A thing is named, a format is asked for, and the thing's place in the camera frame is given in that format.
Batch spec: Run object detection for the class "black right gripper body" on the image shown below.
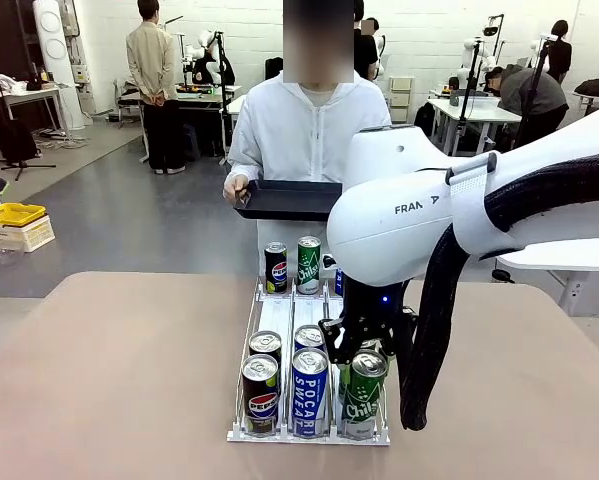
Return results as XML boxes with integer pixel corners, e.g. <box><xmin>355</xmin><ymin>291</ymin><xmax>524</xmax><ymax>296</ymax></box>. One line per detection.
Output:
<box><xmin>340</xmin><ymin>273</ymin><xmax>411</xmax><ymax>347</ymax></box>

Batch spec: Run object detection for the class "black serving tray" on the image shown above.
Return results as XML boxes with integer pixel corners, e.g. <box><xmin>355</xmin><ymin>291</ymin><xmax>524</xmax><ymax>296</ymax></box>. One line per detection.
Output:
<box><xmin>232</xmin><ymin>179</ymin><xmax>344</xmax><ymax>222</ymax></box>

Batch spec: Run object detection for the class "person's right forearm white sleeve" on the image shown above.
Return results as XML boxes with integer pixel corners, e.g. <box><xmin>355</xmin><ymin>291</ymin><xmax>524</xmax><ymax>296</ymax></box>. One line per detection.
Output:
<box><xmin>226</xmin><ymin>144</ymin><xmax>260</xmax><ymax>189</ymax></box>

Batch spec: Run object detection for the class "person in white hoodie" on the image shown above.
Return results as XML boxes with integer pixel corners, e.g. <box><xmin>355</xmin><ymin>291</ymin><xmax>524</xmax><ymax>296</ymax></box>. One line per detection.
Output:
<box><xmin>226</xmin><ymin>0</ymin><xmax>393</xmax><ymax>274</ymax></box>

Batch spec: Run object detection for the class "person in beige shirt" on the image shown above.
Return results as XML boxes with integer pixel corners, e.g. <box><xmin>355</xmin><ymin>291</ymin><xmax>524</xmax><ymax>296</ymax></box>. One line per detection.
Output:
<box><xmin>125</xmin><ymin>0</ymin><xmax>188</xmax><ymax>175</ymax></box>

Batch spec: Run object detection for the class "person in black t-shirt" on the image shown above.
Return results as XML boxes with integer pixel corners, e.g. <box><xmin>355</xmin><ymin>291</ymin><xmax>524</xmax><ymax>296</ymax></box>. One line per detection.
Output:
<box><xmin>353</xmin><ymin>0</ymin><xmax>380</xmax><ymax>81</ymax></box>

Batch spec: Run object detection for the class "person in grey hoodie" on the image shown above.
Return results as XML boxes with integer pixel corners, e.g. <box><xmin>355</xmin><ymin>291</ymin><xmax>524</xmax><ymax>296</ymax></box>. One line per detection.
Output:
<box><xmin>483</xmin><ymin>63</ymin><xmax>570</xmax><ymax>151</ymax></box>

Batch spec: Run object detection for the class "person in black top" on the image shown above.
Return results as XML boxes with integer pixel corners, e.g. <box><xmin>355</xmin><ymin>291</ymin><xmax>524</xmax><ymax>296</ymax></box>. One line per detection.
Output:
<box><xmin>548</xmin><ymin>19</ymin><xmax>574</xmax><ymax>84</ymax></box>

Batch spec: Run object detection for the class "person's right hand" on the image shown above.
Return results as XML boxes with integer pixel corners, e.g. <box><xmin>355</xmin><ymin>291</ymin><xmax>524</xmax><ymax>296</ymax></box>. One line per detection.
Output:
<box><xmin>222</xmin><ymin>171</ymin><xmax>253</xmax><ymax>205</ymax></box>

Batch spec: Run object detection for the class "yellow plastic crate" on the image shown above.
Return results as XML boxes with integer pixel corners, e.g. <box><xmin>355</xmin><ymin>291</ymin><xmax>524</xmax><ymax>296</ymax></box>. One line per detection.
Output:
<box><xmin>0</xmin><ymin>202</ymin><xmax>48</xmax><ymax>229</ymax></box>

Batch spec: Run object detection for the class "clear acrylic can rack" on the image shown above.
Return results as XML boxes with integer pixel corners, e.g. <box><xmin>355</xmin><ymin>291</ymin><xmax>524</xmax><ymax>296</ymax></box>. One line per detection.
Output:
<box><xmin>226</xmin><ymin>277</ymin><xmax>392</xmax><ymax>446</ymax></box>

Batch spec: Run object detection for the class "black Pepsi can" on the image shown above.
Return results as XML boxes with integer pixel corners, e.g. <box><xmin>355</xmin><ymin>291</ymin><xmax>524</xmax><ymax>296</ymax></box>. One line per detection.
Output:
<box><xmin>263</xmin><ymin>241</ymin><xmax>289</xmax><ymax>295</ymax></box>
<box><xmin>248</xmin><ymin>330</ymin><xmax>283</xmax><ymax>364</ymax></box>
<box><xmin>241</xmin><ymin>353</ymin><xmax>282</xmax><ymax>439</ymax></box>

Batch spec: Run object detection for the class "clear plastic bowl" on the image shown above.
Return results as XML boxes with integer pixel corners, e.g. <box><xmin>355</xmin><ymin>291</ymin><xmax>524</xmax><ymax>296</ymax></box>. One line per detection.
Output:
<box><xmin>0</xmin><ymin>243</ymin><xmax>24</xmax><ymax>268</ymax></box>

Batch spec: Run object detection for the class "white cluttered side table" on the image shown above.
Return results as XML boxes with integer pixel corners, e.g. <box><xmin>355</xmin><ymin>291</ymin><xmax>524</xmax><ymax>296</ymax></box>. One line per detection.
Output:
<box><xmin>0</xmin><ymin>83</ymin><xmax>65</xmax><ymax>161</ymax></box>

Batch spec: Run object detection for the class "tall white air conditioner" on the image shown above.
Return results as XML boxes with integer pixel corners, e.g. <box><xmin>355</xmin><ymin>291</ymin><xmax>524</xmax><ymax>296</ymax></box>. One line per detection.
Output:
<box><xmin>32</xmin><ymin>0</ymin><xmax>86</xmax><ymax>132</ymax></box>

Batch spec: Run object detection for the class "large white table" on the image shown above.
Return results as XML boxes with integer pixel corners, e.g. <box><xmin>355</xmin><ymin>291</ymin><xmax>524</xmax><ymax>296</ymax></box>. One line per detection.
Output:
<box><xmin>496</xmin><ymin>237</ymin><xmax>599</xmax><ymax>317</ymax></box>

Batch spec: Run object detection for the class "white drawer unit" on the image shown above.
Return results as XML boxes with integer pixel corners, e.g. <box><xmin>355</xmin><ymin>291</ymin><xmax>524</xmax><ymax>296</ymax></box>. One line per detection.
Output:
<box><xmin>388</xmin><ymin>76</ymin><xmax>416</xmax><ymax>124</ymax></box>

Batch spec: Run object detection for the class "white background desk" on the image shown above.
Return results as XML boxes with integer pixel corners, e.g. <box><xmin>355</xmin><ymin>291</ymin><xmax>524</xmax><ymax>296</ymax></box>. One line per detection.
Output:
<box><xmin>426</xmin><ymin>97</ymin><xmax>523</xmax><ymax>156</ymax></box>

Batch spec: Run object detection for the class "black jacket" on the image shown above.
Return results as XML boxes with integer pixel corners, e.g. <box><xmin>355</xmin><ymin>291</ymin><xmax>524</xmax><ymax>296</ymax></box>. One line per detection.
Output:
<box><xmin>573</xmin><ymin>71</ymin><xmax>599</xmax><ymax>99</ymax></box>

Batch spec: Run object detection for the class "black right arm cable sleeve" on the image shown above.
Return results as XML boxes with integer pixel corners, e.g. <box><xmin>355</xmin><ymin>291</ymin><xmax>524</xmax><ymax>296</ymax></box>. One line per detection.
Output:
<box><xmin>397</xmin><ymin>148</ymin><xmax>599</xmax><ymax>432</ymax></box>

